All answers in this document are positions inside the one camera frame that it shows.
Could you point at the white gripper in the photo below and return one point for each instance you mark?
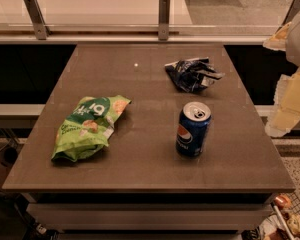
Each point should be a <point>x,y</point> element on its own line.
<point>299,42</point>

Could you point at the blue chip bag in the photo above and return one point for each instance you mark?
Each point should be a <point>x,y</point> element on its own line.
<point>193,75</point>

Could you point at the green chip bag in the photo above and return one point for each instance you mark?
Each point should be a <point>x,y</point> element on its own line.
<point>88,128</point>

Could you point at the blue Pepsi can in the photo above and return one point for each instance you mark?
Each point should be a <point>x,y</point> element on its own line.
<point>194,120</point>

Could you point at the glass railing panel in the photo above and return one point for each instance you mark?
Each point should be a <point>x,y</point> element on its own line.
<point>207,17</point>

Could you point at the right metal railing bracket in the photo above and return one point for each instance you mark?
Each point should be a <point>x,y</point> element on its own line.
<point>293,13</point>

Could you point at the metal railing bracket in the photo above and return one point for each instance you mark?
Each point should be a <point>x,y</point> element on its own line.
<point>41,31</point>
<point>293,13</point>
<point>163,19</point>

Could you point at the middle metal railing bracket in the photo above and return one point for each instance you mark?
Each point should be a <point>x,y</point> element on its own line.
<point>163,19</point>

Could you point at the wire basket with snacks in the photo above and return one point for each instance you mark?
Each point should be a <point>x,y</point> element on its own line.
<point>284,222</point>

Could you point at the left metal railing bracket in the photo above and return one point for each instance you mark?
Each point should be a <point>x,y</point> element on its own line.
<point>41,31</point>

